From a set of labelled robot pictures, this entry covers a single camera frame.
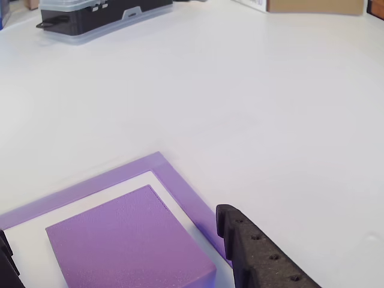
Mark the brown cardboard box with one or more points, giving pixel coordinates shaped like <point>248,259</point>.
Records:
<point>315,6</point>

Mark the dark brown object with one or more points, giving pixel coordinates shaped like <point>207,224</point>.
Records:
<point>376,7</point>

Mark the small tan box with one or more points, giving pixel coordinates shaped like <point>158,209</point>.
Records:
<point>31,3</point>

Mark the purple square frame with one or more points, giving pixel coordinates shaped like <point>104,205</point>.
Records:
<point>180,186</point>

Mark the grey flat device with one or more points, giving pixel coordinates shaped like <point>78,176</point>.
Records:
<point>99,18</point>

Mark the blue box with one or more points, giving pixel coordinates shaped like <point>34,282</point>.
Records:
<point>4,13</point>

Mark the purple square block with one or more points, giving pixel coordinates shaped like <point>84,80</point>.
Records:
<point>129,240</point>

